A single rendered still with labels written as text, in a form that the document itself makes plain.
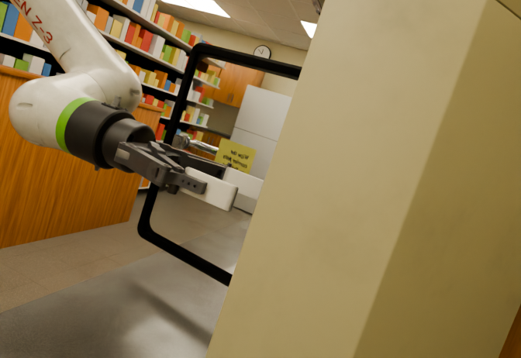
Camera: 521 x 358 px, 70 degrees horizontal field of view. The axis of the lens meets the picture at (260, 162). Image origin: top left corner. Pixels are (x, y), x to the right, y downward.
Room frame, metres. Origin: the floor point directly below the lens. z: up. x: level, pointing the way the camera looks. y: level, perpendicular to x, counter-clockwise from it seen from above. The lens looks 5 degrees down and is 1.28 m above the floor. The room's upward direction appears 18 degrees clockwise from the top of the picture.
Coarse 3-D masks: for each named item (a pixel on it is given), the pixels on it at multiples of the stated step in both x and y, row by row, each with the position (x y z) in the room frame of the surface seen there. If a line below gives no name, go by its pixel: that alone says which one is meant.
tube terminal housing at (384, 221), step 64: (384, 0) 0.29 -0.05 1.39; (448, 0) 0.28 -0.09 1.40; (512, 0) 0.28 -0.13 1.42; (320, 64) 0.30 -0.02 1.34; (384, 64) 0.28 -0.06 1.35; (448, 64) 0.27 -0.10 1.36; (512, 64) 0.29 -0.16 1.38; (320, 128) 0.29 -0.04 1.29; (384, 128) 0.28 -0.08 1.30; (448, 128) 0.27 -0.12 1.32; (512, 128) 0.31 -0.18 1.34; (320, 192) 0.29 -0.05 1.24; (384, 192) 0.28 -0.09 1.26; (448, 192) 0.29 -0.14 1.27; (512, 192) 0.32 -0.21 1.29; (256, 256) 0.30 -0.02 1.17; (320, 256) 0.28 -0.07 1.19; (384, 256) 0.27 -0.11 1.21; (448, 256) 0.30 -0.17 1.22; (512, 256) 0.34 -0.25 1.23; (256, 320) 0.29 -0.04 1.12; (320, 320) 0.28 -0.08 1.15; (384, 320) 0.28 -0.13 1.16; (448, 320) 0.31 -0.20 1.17; (512, 320) 0.36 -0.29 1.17
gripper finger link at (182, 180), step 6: (162, 174) 0.41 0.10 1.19; (168, 174) 0.42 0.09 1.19; (174, 174) 0.42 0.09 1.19; (180, 174) 0.43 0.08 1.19; (186, 174) 0.43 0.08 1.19; (162, 180) 0.41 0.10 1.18; (168, 180) 0.42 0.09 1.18; (174, 180) 0.42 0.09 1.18; (180, 180) 0.43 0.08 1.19; (186, 180) 0.42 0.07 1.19; (192, 180) 0.42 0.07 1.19; (198, 180) 0.43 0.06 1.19; (180, 186) 0.43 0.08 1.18; (186, 186) 0.42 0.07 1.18; (192, 186) 0.42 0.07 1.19; (198, 186) 0.42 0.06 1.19; (204, 186) 0.42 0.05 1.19; (198, 192) 0.42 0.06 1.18; (204, 192) 0.43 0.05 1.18
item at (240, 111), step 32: (224, 64) 0.69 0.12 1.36; (192, 96) 0.71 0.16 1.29; (224, 96) 0.69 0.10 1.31; (256, 96) 0.66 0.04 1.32; (288, 96) 0.63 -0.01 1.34; (192, 128) 0.70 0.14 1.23; (224, 128) 0.68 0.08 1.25; (256, 128) 0.65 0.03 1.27; (224, 160) 0.67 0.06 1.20; (256, 160) 0.64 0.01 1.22; (160, 192) 0.72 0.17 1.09; (160, 224) 0.71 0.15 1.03; (192, 224) 0.68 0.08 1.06; (224, 224) 0.65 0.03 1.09; (224, 256) 0.64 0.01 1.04
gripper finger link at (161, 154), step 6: (150, 144) 0.50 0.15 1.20; (156, 144) 0.51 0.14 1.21; (156, 150) 0.48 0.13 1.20; (162, 150) 0.49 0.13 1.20; (156, 156) 0.48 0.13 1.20; (162, 156) 0.47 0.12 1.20; (168, 162) 0.45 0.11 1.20; (174, 162) 0.46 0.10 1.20; (174, 168) 0.43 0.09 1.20; (180, 168) 0.43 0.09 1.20; (174, 186) 0.43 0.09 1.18; (168, 192) 0.43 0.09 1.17; (174, 192) 0.43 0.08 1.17
